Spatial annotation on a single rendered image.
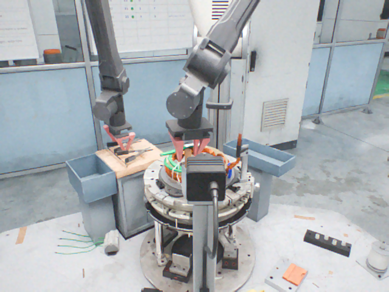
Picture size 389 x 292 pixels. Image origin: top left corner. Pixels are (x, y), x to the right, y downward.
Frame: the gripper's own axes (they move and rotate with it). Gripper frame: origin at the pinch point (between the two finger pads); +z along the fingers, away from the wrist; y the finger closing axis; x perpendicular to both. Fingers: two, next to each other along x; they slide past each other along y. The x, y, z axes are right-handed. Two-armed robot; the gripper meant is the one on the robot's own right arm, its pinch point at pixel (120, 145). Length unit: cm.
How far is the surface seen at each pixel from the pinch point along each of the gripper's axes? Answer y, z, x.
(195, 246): 73, -26, -20
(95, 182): 13.2, 2.2, -14.9
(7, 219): -141, 117, -46
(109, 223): 12.1, 21.8, -12.4
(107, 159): 3.5, 1.5, -6.6
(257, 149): 26, 5, 45
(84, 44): -186, 2, 51
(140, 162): 12.2, 1.2, 1.3
